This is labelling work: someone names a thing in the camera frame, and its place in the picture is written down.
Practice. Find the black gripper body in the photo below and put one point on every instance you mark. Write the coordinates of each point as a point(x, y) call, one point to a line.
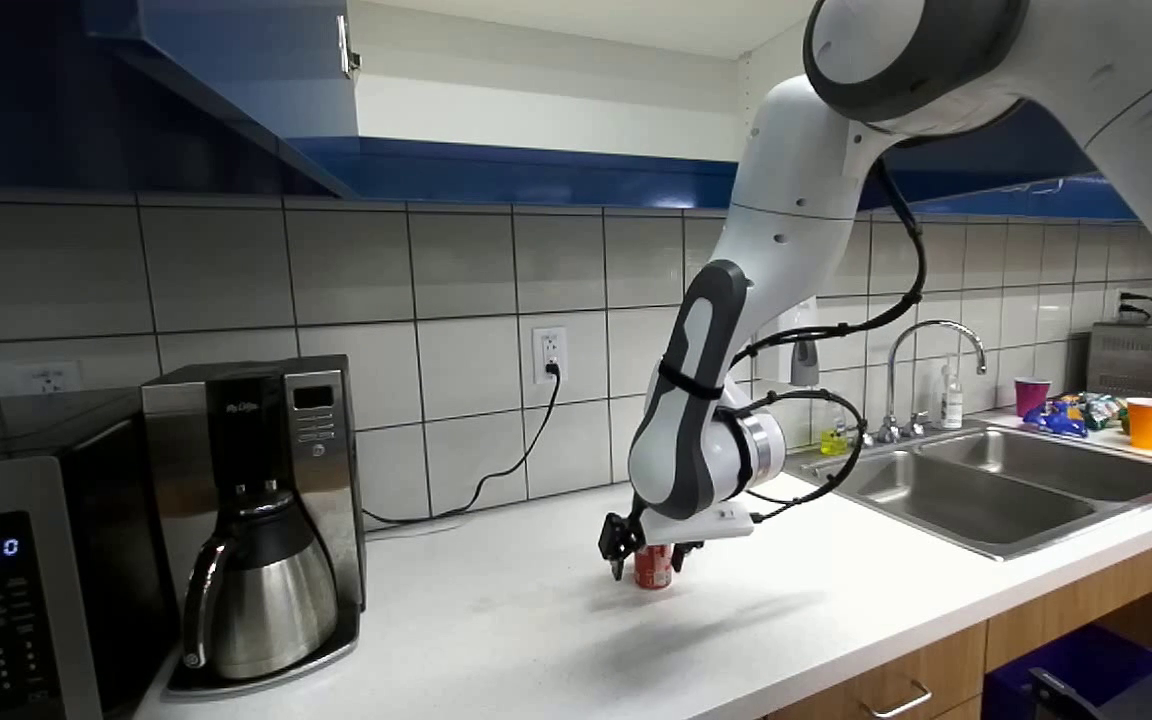
point(646, 528)

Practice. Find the red soda can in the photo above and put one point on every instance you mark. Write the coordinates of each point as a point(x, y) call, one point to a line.
point(655, 569)

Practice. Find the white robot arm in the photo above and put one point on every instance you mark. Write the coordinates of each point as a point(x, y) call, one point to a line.
point(791, 202)

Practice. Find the blue cupboard door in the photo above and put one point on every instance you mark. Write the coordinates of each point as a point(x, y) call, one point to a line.
point(989, 153)
point(243, 67)

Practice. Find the silver cupboard hinge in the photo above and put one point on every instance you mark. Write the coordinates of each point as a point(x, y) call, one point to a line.
point(349, 42)

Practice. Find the yellow dish soap bottle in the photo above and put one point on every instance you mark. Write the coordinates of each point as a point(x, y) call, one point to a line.
point(835, 437)

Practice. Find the chrome sink faucet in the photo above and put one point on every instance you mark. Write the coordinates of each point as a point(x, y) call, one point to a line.
point(890, 400)

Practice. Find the stainless steel double sink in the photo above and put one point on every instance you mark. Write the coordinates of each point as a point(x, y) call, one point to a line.
point(979, 500)

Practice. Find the white pump bottle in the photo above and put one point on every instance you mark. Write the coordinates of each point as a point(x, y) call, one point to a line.
point(954, 405)

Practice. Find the black steel coffee maker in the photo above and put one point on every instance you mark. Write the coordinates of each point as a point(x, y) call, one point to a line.
point(318, 443)

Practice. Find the steel coffee carafe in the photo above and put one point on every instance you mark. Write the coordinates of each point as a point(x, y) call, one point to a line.
point(263, 602)

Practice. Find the purple cup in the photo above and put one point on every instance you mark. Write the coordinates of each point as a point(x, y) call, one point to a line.
point(1029, 398)

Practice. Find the wooden base cabinet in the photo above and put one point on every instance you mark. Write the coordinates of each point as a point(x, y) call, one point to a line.
point(1071, 606)

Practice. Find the dark blue bin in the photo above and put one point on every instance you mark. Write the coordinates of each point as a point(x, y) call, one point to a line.
point(1080, 672)

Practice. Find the orange cup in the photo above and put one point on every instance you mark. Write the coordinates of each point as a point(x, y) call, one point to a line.
point(1147, 427)

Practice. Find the steel countertop appliance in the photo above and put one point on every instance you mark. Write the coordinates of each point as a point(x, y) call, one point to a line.
point(1136, 359)

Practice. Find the black steel microwave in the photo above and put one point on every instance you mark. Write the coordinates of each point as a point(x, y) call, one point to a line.
point(17, 574)

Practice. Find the white wall outlet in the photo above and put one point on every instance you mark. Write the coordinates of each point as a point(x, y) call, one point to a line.
point(52, 383)
point(548, 347)

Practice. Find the open white-lined wall cupboard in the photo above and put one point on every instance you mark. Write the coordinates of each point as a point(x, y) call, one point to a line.
point(469, 113)

